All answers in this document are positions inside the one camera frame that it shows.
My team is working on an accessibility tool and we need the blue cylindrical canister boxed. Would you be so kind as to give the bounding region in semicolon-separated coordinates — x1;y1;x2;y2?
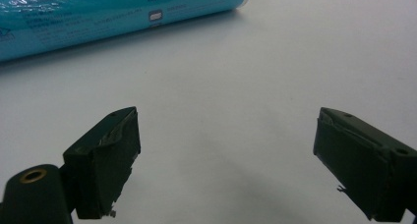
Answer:
0;0;253;63

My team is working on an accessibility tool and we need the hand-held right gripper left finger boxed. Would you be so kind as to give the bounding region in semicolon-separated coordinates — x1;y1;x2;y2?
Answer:
61;106;142;220

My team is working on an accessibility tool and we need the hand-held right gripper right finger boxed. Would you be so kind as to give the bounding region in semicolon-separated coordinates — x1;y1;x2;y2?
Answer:
313;106;417;223

